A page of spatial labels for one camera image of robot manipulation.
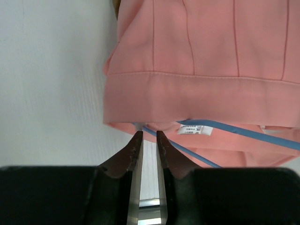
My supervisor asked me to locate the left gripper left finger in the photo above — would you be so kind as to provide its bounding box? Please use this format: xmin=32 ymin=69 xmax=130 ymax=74
xmin=0 ymin=131 xmax=143 ymax=225

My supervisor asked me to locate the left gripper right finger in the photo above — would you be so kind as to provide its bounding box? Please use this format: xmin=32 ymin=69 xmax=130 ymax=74
xmin=157 ymin=131 xmax=300 ymax=225

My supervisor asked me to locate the blue wire hanger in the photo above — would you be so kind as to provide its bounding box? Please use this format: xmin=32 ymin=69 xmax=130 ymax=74
xmin=146 ymin=121 xmax=300 ymax=167

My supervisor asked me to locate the pink pleated skirt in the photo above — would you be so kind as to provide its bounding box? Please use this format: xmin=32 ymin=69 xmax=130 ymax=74
xmin=102 ymin=0 xmax=300 ymax=168

